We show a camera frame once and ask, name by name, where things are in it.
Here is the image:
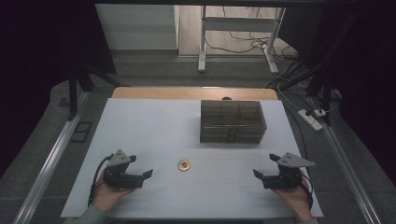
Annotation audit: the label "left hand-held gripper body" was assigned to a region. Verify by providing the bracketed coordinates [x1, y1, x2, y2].
[102, 148, 145, 190]

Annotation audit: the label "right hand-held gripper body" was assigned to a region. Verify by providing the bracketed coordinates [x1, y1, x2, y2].
[262, 152, 316, 190]

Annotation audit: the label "transparent brown drawer box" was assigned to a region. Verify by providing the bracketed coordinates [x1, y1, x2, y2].
[199, 99, 268, 145]

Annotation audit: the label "person's left hand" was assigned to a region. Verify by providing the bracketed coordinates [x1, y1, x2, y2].
[92, 171, 135, 215]

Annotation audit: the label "person's right hand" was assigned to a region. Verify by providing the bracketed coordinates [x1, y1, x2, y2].
[273, 170, 314, 224]

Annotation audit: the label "white table mat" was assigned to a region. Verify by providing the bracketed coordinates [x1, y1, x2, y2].
[60, 97, 325, 219]

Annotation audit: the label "white power strip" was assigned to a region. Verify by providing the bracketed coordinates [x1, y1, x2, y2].
[297, 108, 324, 132]

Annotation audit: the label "dark floor socket plate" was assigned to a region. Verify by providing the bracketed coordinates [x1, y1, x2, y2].
[69, 120, 93, 144]

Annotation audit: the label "black metal stand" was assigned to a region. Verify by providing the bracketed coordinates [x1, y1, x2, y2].
[279, 12, 342, 127]
[67, 60, 127, 122]

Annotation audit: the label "white cabinet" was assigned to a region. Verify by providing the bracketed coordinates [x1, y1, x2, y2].
[94, 3, 181, 51]

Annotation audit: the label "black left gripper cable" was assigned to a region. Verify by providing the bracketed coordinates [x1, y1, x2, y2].
[88, 153, 115, 208]

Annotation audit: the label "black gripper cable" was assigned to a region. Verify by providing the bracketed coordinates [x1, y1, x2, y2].
[300, 172, 314, 208]
[88, 153, 115, 208]

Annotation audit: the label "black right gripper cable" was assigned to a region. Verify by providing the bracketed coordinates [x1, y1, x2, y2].
[300, 172, 314, 208]

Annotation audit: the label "aluminium floor rail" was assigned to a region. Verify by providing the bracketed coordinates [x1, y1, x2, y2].
[12, 91, 92, 224]
[307, 96, 383, 224]

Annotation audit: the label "black floor cables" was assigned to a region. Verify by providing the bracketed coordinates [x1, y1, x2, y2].
[205, 6, 302, 63]

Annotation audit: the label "white desk frame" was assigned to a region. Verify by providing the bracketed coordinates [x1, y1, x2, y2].
[197, 5, 287, 75]

